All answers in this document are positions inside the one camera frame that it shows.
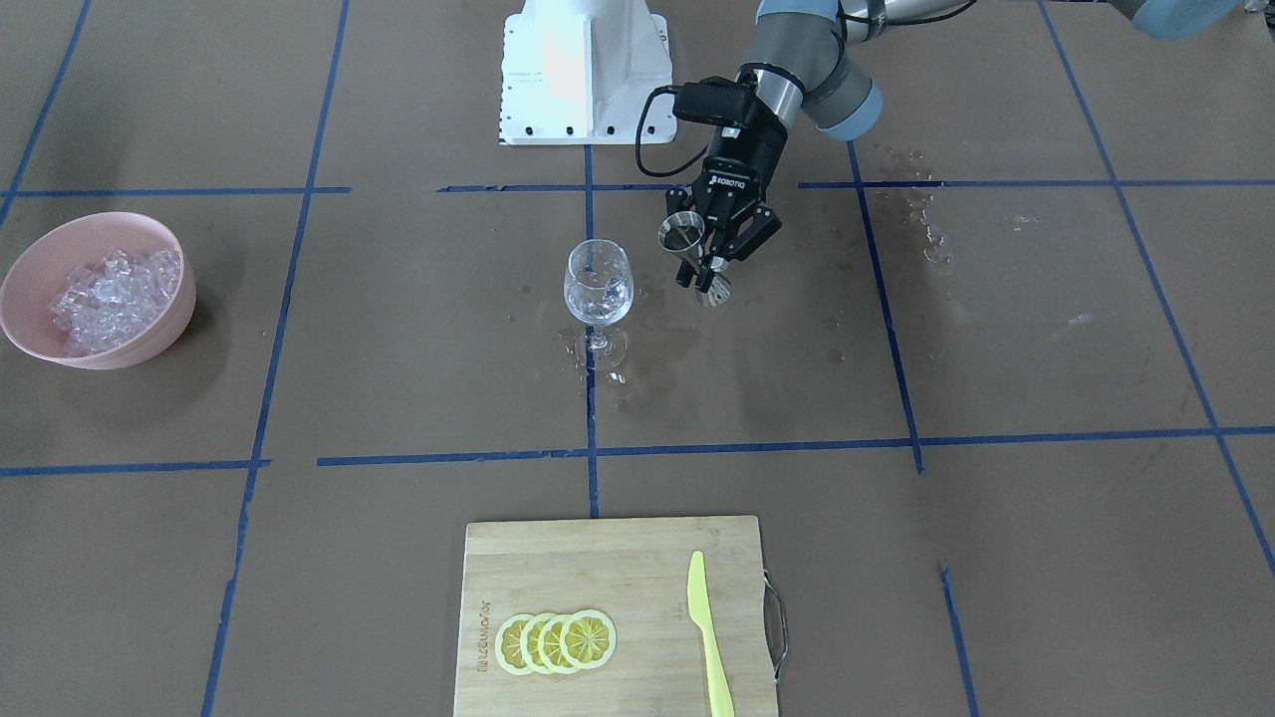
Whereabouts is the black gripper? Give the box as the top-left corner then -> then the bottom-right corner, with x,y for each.
666,100 -> 788,290

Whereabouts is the steel double jigger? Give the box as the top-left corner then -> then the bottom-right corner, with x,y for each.
657,211 -> 732,307

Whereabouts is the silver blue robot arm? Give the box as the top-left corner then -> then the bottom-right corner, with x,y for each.
657,1 -> 969,305

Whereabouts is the clear wine glass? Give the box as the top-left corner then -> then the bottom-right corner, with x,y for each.
562,239 -> 635,373

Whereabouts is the pile of ice cubes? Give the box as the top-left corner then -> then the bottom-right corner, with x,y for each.
47,249 -> 184,359

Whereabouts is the bamboo cutting board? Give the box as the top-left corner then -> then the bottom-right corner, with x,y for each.
453,515 -> 779,716

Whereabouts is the lemon slice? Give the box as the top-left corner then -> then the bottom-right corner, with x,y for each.
560,609 -> 618,670
496,612 -> 534,676
519,612 -> 558,674
537,615 -> 579,675

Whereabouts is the yellow plastic knife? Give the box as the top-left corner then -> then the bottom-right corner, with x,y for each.
686,550 -> 736,716

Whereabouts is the pink bowl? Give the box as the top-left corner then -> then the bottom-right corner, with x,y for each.
3,211 -> 196,370

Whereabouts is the black camera cable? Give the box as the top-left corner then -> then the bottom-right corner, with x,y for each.
635,85 -> 710,179

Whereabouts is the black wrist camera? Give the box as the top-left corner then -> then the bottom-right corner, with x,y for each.
672,77 -> 757,128

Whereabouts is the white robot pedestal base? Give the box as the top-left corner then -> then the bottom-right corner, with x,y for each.
499,1 -> 677,145

